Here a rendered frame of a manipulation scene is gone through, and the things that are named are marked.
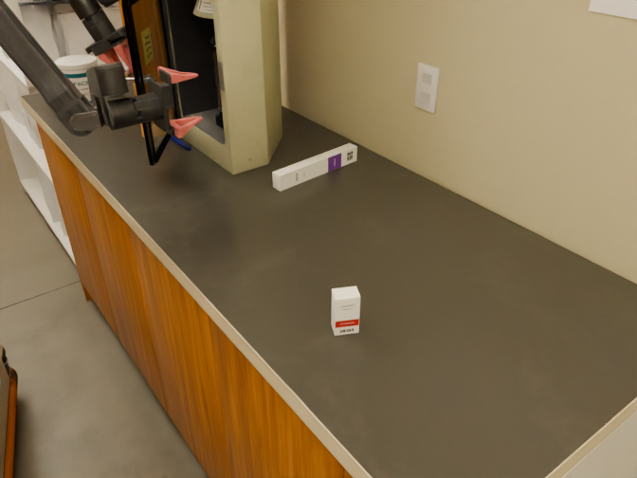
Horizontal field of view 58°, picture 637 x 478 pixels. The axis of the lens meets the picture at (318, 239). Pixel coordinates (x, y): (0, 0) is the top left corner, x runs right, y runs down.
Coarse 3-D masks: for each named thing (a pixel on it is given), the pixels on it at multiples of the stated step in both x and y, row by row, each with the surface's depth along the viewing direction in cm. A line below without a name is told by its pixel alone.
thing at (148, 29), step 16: (144, 0) 137; (144, 16) 137; (160, 16) 151; (128, 32) 127; (144, 32) 137; (160, 32) 151; (144, 48) 137; (160, 48) 151; (144, 64) 137; (160, 64) 151; (160, 80) 151; (144, 128) 139
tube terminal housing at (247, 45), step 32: (224, 0) 130; (256, 0) 134; (224, 32) 133; (256, 32) 138; (224, 64) 137; (256, 64) 142; (224, 96) 141; (256, 96) 146; (192, 128) 164; (224, 128) 147; (256, 128) 150; (224, 160) 154; (256, 160) 155
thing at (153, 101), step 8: (152, 80) 120; (152, 88) 121; (160, 88) 117; (136, 96) 118; (144, 96) 118; (152, 96) 119; (160, 96) 118; (136, 104) 117; (144, 104) 117; (152, 104) 118; (160, 104) 119; (144, 112) 118; (152, 112) 119; (160, 112) 120; (136, 120) 118; (144, 120) 119; (152, 120) 121; (160, 120) 123; (168, 120) 122; (160, 128) 124; (168, 128) 122
